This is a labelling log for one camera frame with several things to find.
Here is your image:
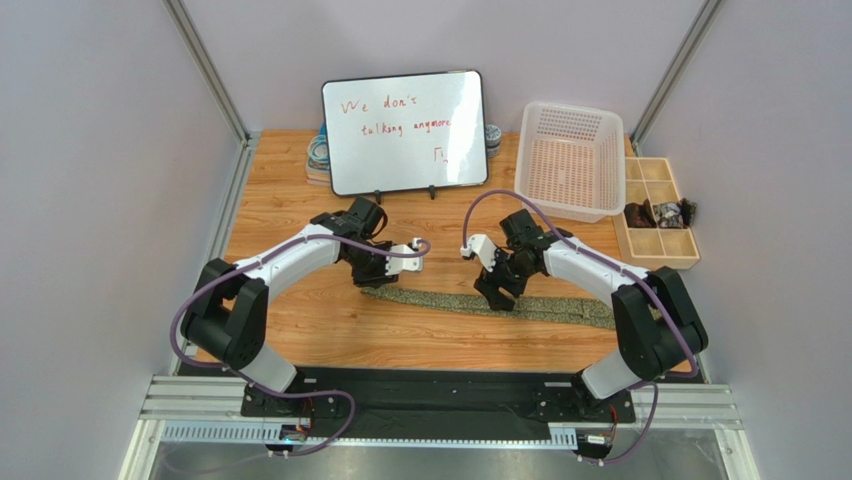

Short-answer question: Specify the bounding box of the wooden compartment organizer box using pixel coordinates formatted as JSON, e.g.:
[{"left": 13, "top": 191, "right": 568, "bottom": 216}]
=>
[{"left": 613, "top": 157, "right": 700, "bottom": 270}]

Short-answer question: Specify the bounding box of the dark rolled tie in box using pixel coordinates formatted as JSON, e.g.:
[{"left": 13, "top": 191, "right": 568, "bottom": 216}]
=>
[{"left": 623, "top": 200, "right": 657, "bottom": 229}]

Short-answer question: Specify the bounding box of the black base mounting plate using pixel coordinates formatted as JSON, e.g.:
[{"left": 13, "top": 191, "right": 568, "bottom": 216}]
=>
[{"left": 240, "top": 367, "right": 636, "bottom": 441}]

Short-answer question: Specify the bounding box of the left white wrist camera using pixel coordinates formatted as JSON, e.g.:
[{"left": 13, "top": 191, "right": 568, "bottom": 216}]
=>
[{"left": 385, "top": 238, "right": 431, "bottom": 276}]

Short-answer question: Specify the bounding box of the patterned rolled tie in box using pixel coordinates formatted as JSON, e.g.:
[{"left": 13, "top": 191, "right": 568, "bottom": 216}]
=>
[{"left": 652, "top": 198, "right": 697, "bottom": 229}]

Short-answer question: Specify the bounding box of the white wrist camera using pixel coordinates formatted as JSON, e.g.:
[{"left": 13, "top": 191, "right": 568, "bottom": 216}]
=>
[
  {"left": 460, "top": 234, "right": 498, "bottom": 272},
  {"left": 385, "top": 238, "right": 431, "bottom": 276}
]

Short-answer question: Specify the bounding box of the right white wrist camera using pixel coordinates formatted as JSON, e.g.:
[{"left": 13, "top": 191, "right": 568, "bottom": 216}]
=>
[{"left": 460, "top": 234, "right": 498, "bottom": 272}]

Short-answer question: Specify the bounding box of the right aluminium frame post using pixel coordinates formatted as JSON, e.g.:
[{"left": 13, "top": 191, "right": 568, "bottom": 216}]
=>
[{"left": 629, "top": 0, "right": 726, "bottom": 153}]

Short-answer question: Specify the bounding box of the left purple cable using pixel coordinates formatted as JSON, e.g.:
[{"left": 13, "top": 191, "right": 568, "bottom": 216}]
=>
[{"left": 169, "top": 232, "right": 433, "bottom": 459}]

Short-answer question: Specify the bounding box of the aluminium frame post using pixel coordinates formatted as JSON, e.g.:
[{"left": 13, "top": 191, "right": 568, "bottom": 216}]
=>
[
  {"left": 162, "top": 0, "right": 260, "bottom": 307},
  {"left": 629, "top": 0, "right": 726, "bottom": 153}
]

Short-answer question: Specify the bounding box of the aluminium front rail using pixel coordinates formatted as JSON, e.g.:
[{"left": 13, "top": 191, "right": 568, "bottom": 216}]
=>
[{"left": 120, "top": 367, "right": 759, "bottom": 479}]

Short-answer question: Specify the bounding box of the blue white patterned jar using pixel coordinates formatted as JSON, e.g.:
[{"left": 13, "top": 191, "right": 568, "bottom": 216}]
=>
[{"left": 485, "top": 124, "right": 503, "bottom": 158}]

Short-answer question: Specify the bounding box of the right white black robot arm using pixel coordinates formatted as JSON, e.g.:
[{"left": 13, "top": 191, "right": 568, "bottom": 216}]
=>
[{"left": 460, "top": 210, "right": 709, "bottom": 401}]

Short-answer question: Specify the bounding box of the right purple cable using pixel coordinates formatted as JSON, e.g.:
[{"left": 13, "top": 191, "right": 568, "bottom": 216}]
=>
[{"left": 460, "top": 188, "right": 700, "bottom": 466}]

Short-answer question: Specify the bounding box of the white perforated plastic basket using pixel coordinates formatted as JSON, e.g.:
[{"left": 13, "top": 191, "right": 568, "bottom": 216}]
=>
[{"left": 514, "top": 101, "right": 626, "bottom": 223}]

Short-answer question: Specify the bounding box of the left aluminium frame post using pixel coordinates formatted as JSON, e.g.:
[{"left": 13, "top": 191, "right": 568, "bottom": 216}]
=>
[{"left": 162, "top": 0, "right": 260, "bottom": 307}]

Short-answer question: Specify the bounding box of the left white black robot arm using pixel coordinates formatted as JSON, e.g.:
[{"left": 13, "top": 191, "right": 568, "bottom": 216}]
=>
[{"left": 172, "top": 197, "right": 421, "bottom": 392}]

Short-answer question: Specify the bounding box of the green floral patterned tie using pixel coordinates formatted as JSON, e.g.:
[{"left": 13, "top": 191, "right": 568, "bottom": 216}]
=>
[{"left": 360, "top": 286, "right": 634, "bottom": 331}]

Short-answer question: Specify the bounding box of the purple cable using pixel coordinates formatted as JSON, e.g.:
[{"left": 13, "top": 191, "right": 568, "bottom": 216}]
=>
[
  {"left": 460, "top": 188, "right": 700, "bottom": 466},
  {"left": 169, "top": 232, "right": 433, "bottom": 459}
]

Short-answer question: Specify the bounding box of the whiteboard with red writing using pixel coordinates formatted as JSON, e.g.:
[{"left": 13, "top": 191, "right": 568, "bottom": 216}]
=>
[{"left": 321, "top": 70, "right": 489, "bottom": 197}]

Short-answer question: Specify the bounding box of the blue tape roll stack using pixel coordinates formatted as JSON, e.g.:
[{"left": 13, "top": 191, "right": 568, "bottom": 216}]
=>
[{"left": 305, "top": 123, "right": 331, "bottom": 186}]

